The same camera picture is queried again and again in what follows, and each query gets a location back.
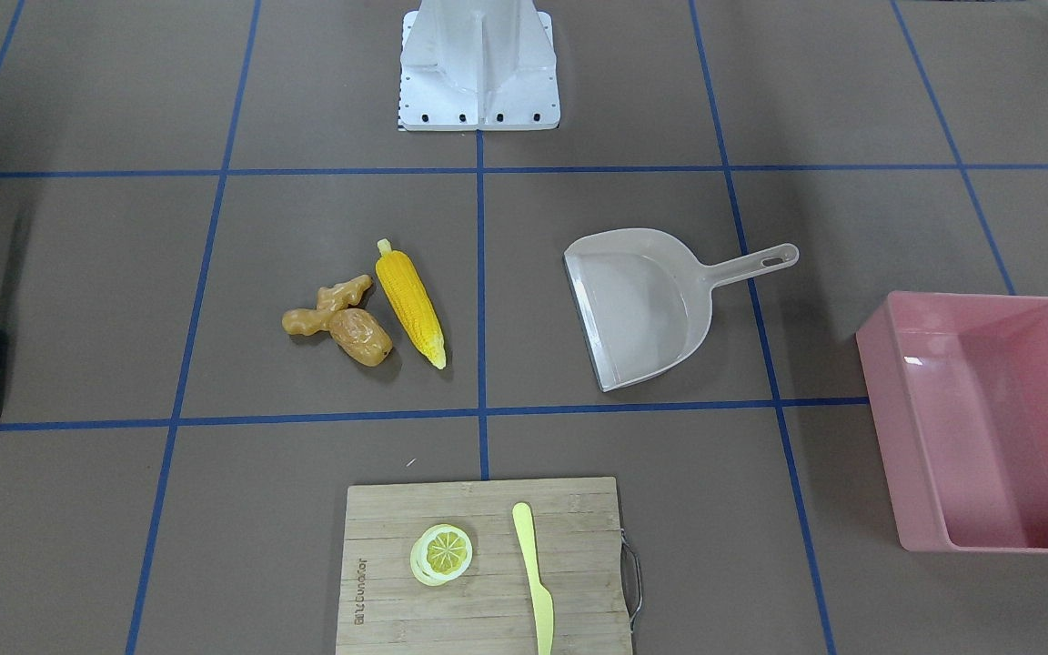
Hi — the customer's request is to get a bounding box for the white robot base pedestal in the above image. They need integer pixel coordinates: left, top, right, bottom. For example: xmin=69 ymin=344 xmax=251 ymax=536
xmin=397 ymin=1 xmax=561 ymax=132

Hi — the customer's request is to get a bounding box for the toy ginger root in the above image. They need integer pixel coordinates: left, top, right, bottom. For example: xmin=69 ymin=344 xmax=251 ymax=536
xmin=280 ymin=274 xmax=373 ymax=337

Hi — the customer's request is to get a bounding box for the beige plastic dustpan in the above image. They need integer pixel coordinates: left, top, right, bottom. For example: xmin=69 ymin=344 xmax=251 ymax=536
xmin=564 ymin=227 xmax=801 ymax=391

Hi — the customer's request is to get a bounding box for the yellow plastic knife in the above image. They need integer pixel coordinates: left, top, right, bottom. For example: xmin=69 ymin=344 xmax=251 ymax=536
xmin=511 ymin=502 xmax=556 ymax=654

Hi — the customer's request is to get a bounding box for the yellow toy corn cob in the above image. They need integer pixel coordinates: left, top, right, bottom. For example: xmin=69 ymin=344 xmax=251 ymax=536
xmin=376 ymin=239 xmax=447 ymax=370

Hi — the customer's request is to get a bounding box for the pink plastic bin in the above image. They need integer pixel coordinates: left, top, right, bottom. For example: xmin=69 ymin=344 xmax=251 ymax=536
xmin=856 ymin=291 xmax=1048 ymax=554

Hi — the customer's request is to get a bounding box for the brown toy potato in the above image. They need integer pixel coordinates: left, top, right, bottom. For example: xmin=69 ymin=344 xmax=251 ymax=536
xmin=326 ymin=307 xmax=394 ymax=368

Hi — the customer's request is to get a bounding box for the yellow toy lemon slice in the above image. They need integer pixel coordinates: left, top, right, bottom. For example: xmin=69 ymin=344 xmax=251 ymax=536
xmin=410 ymin=525 xmax=474 ymax=586

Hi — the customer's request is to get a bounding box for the wooden cutting board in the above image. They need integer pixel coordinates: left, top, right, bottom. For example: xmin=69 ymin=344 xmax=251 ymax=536
xmin=334 ymin=477 xmax=633 ymax=654

